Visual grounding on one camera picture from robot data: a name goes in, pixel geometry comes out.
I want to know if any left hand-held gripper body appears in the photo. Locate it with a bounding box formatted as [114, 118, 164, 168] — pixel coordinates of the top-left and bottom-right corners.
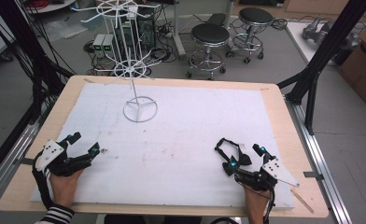
[35, 138, 93, 178]

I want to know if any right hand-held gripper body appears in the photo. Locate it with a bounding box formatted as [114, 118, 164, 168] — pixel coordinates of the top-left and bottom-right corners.
[233, 155, 301, 192]

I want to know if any black bow tie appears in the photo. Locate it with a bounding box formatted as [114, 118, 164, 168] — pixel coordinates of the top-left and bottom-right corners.
[214, 137, 253, 168]

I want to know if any person's right hand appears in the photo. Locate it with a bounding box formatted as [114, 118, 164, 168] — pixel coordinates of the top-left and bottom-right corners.
[242, 184, 271, 224]

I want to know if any person's left hand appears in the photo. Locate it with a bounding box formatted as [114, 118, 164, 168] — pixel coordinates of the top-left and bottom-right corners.
[49, 168, 84, 208]

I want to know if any thin wooden stick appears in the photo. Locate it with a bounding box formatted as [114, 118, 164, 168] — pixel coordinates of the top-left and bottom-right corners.
[289, 188, 316, 215]

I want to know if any white foam mat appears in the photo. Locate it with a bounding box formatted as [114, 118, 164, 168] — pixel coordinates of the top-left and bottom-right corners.
[30, 81, 296, 210]

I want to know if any grey power supply unit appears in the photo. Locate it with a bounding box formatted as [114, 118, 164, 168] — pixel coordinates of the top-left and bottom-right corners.
[91, 33, 106, 59]
[102, 33, 116, 59]

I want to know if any black round stool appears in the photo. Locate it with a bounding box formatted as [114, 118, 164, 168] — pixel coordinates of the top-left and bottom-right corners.
[186, 22, 232, 81]
[225, 7, 275, 65]

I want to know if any black computer tower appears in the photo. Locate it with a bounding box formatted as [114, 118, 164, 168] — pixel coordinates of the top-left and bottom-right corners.
[136, 6, 157, 51]

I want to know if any brown cardboard box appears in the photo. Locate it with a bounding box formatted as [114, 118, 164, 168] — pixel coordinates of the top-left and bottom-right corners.
[337, 21, 366, 109]

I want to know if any grey machine part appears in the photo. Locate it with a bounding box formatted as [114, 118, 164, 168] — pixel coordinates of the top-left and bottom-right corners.
[302, 16, 363, 51]

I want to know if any black foot pedal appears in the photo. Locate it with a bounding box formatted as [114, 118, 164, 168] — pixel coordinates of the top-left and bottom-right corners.
[206, 12, 228, 27]

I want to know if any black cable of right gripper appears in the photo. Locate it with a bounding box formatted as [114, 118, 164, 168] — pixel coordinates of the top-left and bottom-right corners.
[261, 185, 277, 224]

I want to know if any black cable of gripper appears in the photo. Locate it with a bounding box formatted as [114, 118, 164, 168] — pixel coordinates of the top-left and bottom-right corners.
[31, 150, 55, 210]
[261, 185, 277, 224]

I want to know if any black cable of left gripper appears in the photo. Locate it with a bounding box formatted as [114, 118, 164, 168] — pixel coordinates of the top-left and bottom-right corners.
[31, 150, 55, 210]

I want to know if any aluminium rail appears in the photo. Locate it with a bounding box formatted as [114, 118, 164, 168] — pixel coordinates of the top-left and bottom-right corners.
[0, 119, 49, 204]
[284, 95, 354, 224]

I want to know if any white wire display rack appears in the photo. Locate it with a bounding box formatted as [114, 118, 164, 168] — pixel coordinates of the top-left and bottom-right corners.
[71, 0, 162, 123]

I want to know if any black metal stand with cables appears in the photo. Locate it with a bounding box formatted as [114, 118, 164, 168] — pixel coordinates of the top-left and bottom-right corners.
[0, 0, 77, 125]

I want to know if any black metal stand frame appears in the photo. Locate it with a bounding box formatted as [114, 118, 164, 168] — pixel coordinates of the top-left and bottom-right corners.
[276, 0, 366, 136]

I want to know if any grey metal post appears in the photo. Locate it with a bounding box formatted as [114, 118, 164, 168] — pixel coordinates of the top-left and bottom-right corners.
[171, 0, 188, 61]

